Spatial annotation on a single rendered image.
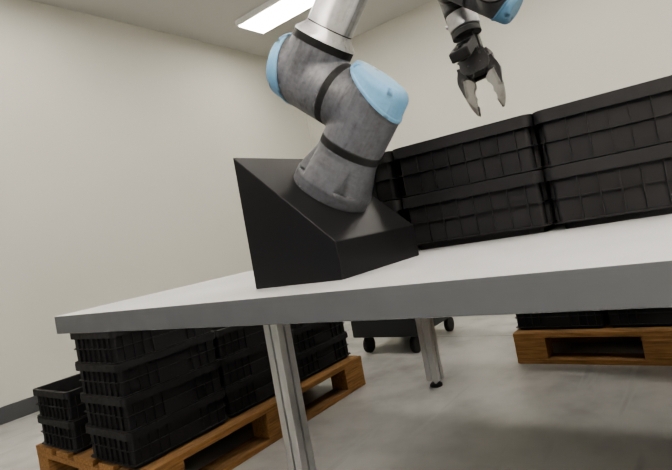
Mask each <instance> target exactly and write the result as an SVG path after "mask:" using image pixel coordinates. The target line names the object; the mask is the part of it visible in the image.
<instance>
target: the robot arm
mask: <svg viewBox="0 0 672 470"><path fill-rule="evenodd" d="M367 2H368V0H314V3H313V5H312V8H311V11H310V13H309V16H308V18H307V19H306V20H305V21H302V22H300V23H298V24H296V25H295V27H294V30H293V32H292V33H286V34H284V35H282V36H281V37H279V42H278V41H276V42H275V43H274V45H273V47H272V48H271V51H270V53H269V56H268V60H267V65H266V76H267V81H268V82H269V86H270V88H271V90H272V91H273V92H274V93H275V94H276V95H278V96H279V97H280V98H282V99H283V100H284V101H285V102H286V103H287V104H289V105H292V106H294V107H296V108H297V109H299V110H301V111H302V112H304V113H306V114H307V115H309V116H311V117H312V118H314V119H315V120H317V121H319V122H320V123H322V124H324V125H325V129H324V131H323V133H322V136H321V138H320V140H319V142H318V143H317V145H316V146H315V147H314V148H313V149H312V150H311V151H310V152H309V154H308V155H307V156H306V157H305V158H304V159H303V160H302V161H301V162H300V163H299V165H298V167H297V169H296V171H295V173H294V181H295V183H296V184H297V185H298V186H299V188H300V189H301V190H303V191H304V192H305V193H306V194H308V195H309V196H311V197H312V198H314V199H315V200H317V201H319V202H321V203H323V204H325V205H327V206H329V207H332V208H334V209H337V210H341V211H345V212H350V213H361V212H364V211H366V209H367V207H368V205H369V203H370V201H371V199H372V192H373V186H374V179H375V172H376V169H377V167H378V165H379V163H380V161H381V159H382V157H383V155H384V153H385V151H386V149H387V147H388V145H389V143H390V141H391V139H392V137H393V135H394V133H395V131H396V129H397V127H398V125H399V124H400V123H401V121H402V119H403V114H404V112H405V110H406V108H407V105H408V102H409V97H408V94H407V92H406V91H405V89H404V88H403V87H402V86H401V85H400V84H399V83H397V82H396V81H395V80H394V79H392V78H391V77H390V76H388V75H387V74H385V73H384V72H382V71H380V70H378V69H376V68H375V67H374V66H372V65H370V64H368V63H366V62H363V61H359V60H357V61H355V62H354V63H353V64H352V65H351V64H350V62H351V59H352V57H353V55H354V49H353V47H352V44H351V39H352V36H353V34H354V32H355V30H356V27H357V25H358V23H359V20H360V18H361V16H362V14H363V11H364V9H365V7H366V4H367ZM438 2H439V4H440V7H441V10H442V13H443V16H444V18H445V21H446V23H447V26H446V27H445V29H446V30H449V33H450V35H451V37H452V40H453V42H454V43H457V44H456V46H455V47H454V48H453V50H452V51H451V53H450V54H449V58H450V60H451V62H452V64H455V63H457V62H458V63H457V65H459V69H457V83H458V86H459V88H460V90H461V92H462V94H463V96H464V98H465V99H466V101H467V103H468V104H469V106H470V108H471V109H472V110H473V112H474V113H475V114H476V115H477V116H479V117H481V112H480V107H479V106H478V98H477V97H476V90H477V85H476V82H478V81H480V80H482V79H485V78H486V79H487V81H488V82H489V83H491V84H492V85H493V90H494V92H496V94H497V99H498V101H499V102H500V104H501V105H502V107H504V106H505V103H506V91H505V86H504V82H503V79H502V68H501V65H500V63H499V62H498V61H497V60H496V59H495V57H494V54H493V52H492V51H491V50H490V49H489V48H487V47H483V44H482V41H481V38H480V35H479V34H480V33H481V31H482V29H481V26H480V19H479V16H478V14H480V15H482V16H485V17H487V18H489V19H491V21H496V22H498V23H501V24H504V25H506V24H509V23H510V22H511V21H512V20H513V19H514V18H515V16H516V15H517V13H518V11H519V9H520V7H521V5H522V3H523V0H438Z"/></svg>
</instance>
